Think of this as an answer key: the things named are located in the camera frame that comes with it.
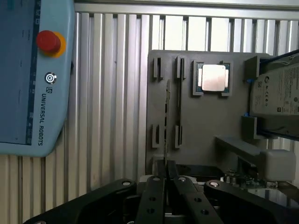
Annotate black RAM stick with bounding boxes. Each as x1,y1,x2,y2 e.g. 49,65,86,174
176,56,185,146

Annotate green circuit board graphics card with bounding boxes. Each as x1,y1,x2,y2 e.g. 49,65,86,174
221,169,299,208

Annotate grey plastic parts rack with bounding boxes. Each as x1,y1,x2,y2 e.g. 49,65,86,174
145,49,299,182

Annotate light grey plastic block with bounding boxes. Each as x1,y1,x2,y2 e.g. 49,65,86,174
258,149,297,183

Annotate silver CPU chip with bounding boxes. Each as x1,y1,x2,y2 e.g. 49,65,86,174
195,62,231,94

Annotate hard disk with white label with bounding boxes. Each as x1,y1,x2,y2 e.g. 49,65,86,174
248,48,299,118

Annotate blue Universal Robots teach pendant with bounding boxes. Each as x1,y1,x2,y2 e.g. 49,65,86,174
0,0,76,158

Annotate red emergency stop button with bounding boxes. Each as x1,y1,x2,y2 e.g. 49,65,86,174
36,30,67,58

